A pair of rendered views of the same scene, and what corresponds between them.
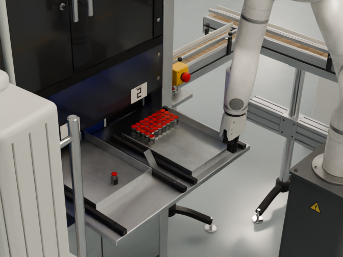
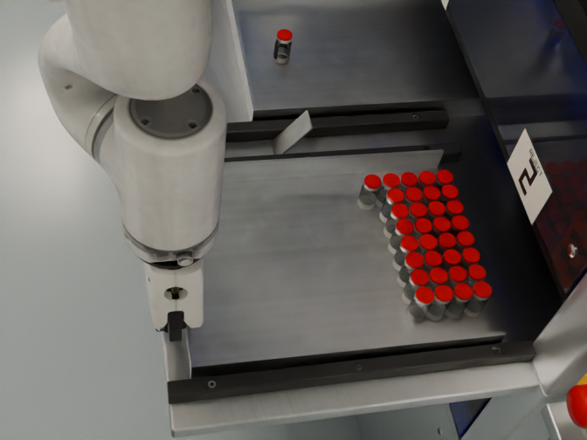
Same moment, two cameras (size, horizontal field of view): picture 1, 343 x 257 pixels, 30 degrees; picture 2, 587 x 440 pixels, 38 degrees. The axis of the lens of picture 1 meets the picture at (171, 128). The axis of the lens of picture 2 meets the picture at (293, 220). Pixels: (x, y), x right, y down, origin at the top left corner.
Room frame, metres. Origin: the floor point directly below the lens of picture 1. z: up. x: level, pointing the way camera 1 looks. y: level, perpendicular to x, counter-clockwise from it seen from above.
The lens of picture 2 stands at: (2.18, -0.53, 1.71)
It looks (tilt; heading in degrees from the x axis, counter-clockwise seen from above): 54 degrees down; 120
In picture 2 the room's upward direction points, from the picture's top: 11 degrees clockwise
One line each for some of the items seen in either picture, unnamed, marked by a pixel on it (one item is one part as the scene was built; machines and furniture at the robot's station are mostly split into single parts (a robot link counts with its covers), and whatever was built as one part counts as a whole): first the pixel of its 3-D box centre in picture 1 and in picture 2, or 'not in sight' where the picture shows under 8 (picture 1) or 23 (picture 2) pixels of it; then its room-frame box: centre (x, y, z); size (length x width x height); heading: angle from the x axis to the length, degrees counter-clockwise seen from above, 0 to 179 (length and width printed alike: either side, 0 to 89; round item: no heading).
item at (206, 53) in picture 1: (193, 55); not in sight; (2.60, -0.09, 0.92); 0.69 x 0.16 x 0.16; 140
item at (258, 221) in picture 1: (282, 190); not in sight; (2.71, -0.61, 0.07); 0.50 x 0.08 x 0.14; 140
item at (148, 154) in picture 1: (161, 165); (252, 138); (1.78, 0.03, 0.91); 0.14 x 0.03 x 0.06; 50
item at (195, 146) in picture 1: (179, 140); (328, 255); (1.95, -0.03, 0.90); 0.34 x 0.26 x 0.04; 49
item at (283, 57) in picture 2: (114, 179); (282, 47); (1.70, 0.19, 0.90); 0.02 x 0.02 x 0.04
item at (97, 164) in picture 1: (90, 168); (359, 42); (1.76, 0.28, 0.90); 0.34 x 0.26 x 0.04; 50
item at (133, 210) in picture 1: (138, 161); (331, 153); (1.85, 0.11, 0.87); 0.70 x 0.48 x 0.02; 140
